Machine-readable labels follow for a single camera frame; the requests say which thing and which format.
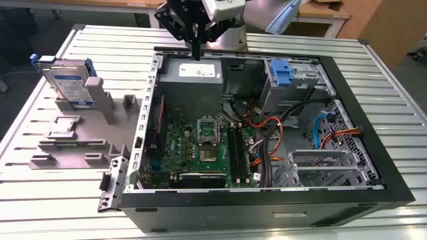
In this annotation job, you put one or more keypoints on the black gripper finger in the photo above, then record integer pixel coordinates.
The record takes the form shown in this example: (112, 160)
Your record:
(217, 30)
(170, 22)

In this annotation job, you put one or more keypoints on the hard disk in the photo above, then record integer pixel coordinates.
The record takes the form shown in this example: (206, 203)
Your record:
(71, 82)

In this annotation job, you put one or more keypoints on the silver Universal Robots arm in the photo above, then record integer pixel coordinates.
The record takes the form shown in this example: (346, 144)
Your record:
(234, 40)

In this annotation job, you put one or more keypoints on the metal disk bay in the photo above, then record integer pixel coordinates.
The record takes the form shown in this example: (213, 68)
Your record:
(325, 170)

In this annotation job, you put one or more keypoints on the wooden desk white legs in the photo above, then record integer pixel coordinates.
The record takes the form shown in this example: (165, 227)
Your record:
(327, 12)
(100, 3)

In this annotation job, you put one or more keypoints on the blue drive latch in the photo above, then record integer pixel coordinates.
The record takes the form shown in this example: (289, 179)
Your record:
(282, 72)

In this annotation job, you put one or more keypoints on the grey power supply unit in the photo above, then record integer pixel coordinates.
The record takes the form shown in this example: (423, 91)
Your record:
(190, 100)

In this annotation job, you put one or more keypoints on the grey metal drive cage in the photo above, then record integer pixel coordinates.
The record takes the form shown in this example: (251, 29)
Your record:
(277, 100)

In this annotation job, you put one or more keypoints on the green motherboard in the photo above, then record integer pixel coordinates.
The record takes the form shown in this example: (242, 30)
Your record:
(181, 145)

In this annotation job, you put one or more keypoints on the black RAM slot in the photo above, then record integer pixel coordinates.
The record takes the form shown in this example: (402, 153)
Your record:
(234, 152)
(243, 152)

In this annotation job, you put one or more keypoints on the CPU socket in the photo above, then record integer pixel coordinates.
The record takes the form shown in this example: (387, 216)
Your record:
(210, 153)

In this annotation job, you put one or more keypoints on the silver CPU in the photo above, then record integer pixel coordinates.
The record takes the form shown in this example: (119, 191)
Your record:
(64, 125)

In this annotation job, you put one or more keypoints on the grey parts rack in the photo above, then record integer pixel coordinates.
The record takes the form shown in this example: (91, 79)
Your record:
(90, 140)

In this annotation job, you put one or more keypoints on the brown wooden cabinet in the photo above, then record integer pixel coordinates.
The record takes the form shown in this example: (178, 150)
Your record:
(394, 25)

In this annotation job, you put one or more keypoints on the green RAM stick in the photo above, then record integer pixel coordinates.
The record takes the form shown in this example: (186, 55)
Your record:
(64, 144)

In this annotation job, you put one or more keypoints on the black graphics card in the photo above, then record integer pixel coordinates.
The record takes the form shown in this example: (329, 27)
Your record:
(201, 180)

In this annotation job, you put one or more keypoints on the black PC case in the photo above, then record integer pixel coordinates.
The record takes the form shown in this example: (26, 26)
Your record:
(234, 212)

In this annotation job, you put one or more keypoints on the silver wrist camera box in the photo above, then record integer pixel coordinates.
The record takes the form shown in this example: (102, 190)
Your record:
(227, 10)

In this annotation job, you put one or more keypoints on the grey card retention bracket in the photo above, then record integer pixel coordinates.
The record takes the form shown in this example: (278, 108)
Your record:
(115, 185)

